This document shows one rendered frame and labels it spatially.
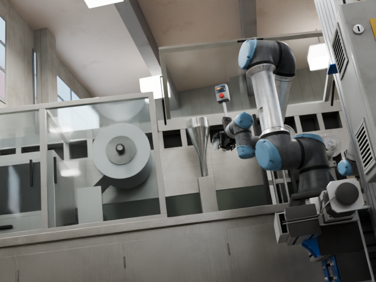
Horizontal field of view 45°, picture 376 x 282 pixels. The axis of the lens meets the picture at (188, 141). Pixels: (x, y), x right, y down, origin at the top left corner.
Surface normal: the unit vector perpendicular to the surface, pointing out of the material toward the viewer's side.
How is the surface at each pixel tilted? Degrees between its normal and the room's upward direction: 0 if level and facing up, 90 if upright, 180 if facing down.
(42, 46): 90
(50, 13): 180
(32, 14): 180
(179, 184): 90
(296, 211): 90
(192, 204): 90
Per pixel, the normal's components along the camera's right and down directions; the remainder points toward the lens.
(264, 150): -0.93, 0.15
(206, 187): 0.01, -0.33
